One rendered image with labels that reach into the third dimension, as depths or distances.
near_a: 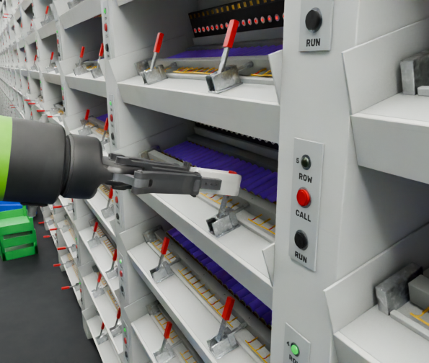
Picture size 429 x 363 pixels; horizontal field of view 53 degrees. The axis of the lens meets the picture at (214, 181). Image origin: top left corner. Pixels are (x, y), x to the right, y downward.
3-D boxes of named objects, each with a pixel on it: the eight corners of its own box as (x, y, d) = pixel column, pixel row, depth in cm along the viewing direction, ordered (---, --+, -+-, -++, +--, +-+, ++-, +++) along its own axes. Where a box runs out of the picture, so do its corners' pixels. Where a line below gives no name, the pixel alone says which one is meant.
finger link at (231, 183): (195, 168, 57) (197, 170, 57) (239, 174, 61) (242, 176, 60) (191, 190, 58) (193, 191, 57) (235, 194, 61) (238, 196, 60)
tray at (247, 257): (280, 318, 49) (262, 250, 46) (127, 188, 101) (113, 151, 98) (402, 239, 56) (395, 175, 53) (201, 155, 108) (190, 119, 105)
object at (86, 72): (112, 99, 104) (91, 42, 99) (69, 87, 156) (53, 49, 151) (185, 73, 111) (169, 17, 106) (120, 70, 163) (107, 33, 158)
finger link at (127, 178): (99, 160, 51) (107, 168, 46) (141, 165, 53) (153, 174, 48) (96, 179, 51) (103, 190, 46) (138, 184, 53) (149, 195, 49)
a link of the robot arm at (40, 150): (15, 113, 42) (9, 105, 50) (1, 227, 44) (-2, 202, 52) (78, 123, 45) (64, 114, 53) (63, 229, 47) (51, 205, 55)
